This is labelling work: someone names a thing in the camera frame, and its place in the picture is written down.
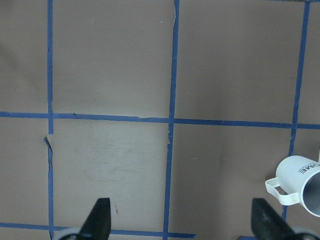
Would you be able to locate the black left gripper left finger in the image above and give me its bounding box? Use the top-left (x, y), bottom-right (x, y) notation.
top-left (53, 198), bottom-right (111, 240)

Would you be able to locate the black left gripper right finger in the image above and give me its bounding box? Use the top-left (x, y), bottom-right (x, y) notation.
top-left (251, 198), bottom-right (320, 240)

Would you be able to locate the white ceramic mug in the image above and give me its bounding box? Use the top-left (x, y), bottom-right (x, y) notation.
top-left (265, 155), bottom-right (320, 217)

